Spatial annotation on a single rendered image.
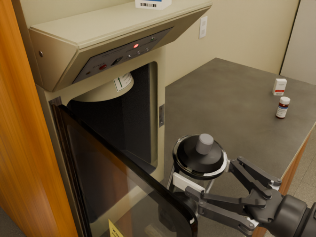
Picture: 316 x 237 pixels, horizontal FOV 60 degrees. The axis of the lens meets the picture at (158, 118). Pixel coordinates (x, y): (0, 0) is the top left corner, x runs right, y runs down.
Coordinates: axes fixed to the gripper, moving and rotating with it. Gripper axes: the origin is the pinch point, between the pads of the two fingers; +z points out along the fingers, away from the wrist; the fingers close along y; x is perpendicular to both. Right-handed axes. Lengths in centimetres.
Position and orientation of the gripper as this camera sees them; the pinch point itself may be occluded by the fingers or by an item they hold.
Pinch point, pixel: (197, 169)
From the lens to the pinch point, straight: 58.0
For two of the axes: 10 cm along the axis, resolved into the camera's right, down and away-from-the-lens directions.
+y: -6.4, 4.4, -6.3
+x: 0.1, 8.3, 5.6
